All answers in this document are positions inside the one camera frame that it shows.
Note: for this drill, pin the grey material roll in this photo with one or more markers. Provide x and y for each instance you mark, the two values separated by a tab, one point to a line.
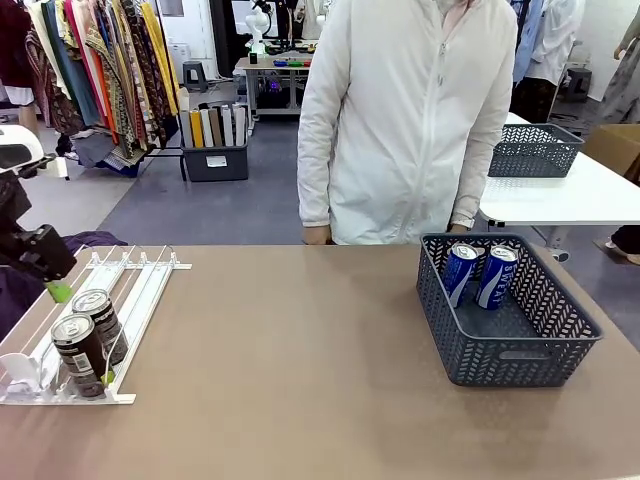
185	127

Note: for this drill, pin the white can dispenser rack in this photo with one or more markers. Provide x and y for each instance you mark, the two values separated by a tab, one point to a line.
140	300

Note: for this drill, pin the mannequin in maroon dress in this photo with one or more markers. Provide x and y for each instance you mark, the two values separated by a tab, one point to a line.
15	50

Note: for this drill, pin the dark purple cloth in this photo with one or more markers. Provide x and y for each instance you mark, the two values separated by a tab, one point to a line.
95	240

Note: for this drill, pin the cardboard box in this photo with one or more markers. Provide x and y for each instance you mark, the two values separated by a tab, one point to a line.
612	145

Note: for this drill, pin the white material roll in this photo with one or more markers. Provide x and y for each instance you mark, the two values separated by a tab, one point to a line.
206	127
240	125
227	127

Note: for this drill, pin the mannequin in blue shirt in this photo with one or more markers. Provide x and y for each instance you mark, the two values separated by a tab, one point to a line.
527	40

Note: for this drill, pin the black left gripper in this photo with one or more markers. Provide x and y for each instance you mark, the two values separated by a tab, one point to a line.
35	250

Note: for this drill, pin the mannequin in grey dress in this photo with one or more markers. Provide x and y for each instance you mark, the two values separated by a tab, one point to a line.
625	85

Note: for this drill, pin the grey plastic lattice basket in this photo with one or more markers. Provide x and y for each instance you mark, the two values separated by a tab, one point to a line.
535	150
500	360

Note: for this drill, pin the person in white jacket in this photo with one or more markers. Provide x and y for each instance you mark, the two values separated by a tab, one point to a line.
400	125

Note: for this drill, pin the grey fabric pile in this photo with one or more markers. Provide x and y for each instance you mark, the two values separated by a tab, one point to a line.
100	150

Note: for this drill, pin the person's right hand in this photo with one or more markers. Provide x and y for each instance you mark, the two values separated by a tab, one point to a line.
318	236

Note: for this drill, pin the grey plastic storage bin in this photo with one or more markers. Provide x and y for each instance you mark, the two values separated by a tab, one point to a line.
215	162

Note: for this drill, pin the dark brown drink can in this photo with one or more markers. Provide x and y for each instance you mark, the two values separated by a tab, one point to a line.
80	355
107	320

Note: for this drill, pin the blue Pocari Sweat can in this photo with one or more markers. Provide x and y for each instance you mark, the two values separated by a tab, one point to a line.
457	277
497	280

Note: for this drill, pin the brown material roll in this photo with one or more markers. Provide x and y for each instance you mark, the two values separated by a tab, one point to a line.
216	127

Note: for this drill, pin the small white background robot arm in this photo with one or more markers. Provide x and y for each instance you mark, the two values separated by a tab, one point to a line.
256	30

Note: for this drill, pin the seated person's leg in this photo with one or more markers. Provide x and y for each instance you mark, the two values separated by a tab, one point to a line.
625	240

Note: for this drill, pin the grey plastic stool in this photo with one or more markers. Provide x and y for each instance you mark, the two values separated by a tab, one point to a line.
195	75
580	82

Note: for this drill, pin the person's left hand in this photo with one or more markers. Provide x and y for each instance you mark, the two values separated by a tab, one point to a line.
459	230

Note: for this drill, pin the person's left forearm white sleeve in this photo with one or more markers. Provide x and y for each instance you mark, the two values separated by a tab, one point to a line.
475	185

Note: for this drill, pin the clothes rack with colourful garments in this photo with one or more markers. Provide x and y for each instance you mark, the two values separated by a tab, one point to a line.
115	75

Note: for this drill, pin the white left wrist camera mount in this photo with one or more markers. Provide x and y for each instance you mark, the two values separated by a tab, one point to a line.
52	167

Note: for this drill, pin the mannequin in white shirt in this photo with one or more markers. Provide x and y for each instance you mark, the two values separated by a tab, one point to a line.
560	35

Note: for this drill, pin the person's right forearm white sleeve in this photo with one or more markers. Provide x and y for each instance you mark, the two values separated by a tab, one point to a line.
315	190

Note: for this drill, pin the yellow material roll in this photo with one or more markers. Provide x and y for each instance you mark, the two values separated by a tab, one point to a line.
197	127

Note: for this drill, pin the white side table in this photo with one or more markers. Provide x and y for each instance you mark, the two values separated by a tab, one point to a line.
550	200

